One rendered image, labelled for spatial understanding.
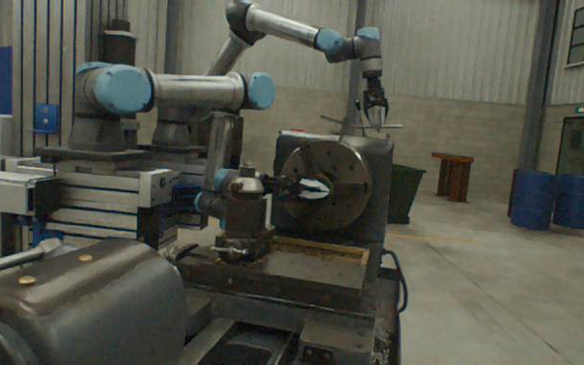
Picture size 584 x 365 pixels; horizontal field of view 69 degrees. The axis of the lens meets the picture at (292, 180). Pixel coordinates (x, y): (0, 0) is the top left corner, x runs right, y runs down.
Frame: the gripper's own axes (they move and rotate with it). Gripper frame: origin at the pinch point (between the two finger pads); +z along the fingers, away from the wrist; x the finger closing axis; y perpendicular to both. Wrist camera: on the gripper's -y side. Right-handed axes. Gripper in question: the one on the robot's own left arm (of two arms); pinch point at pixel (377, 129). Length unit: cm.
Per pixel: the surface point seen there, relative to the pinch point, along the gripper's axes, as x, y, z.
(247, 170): -25, 72, 7
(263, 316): -23, 80, 36
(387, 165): 2.0, -1.1, 13.5
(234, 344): -28, 84, 40
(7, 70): -634, -445, -190
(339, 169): -13.5, 15.0, 12.1
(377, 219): -3.4, -0.4, 33.1
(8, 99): -640, -443, -139
